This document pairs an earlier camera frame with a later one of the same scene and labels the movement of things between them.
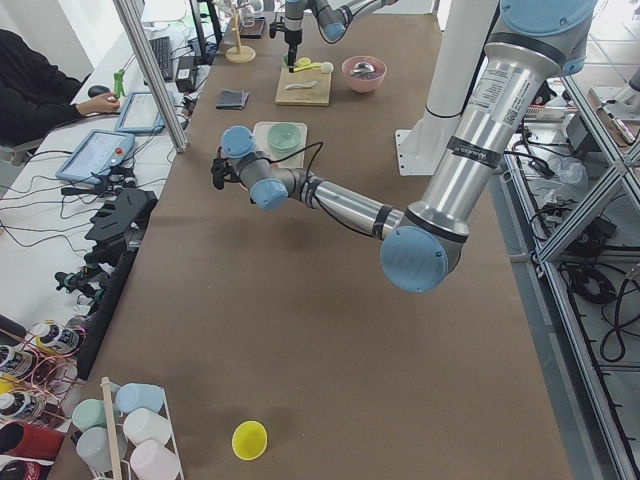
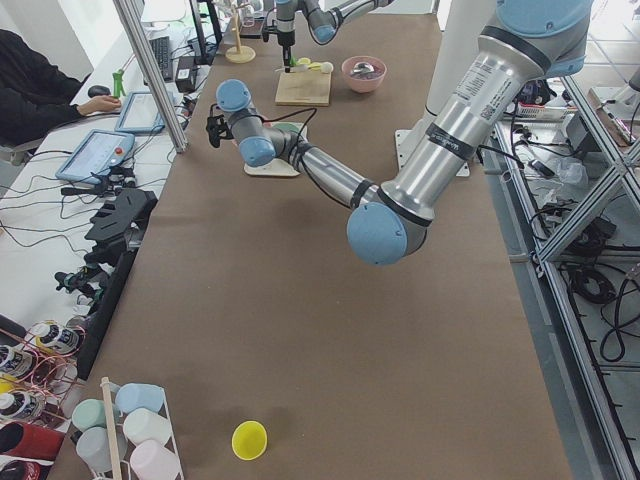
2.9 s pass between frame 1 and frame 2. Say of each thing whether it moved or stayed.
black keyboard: stayed
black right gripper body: moved
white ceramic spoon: moved
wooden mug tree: stayed
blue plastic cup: stayed
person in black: stayed
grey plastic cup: stayed
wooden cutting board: stayed
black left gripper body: moved
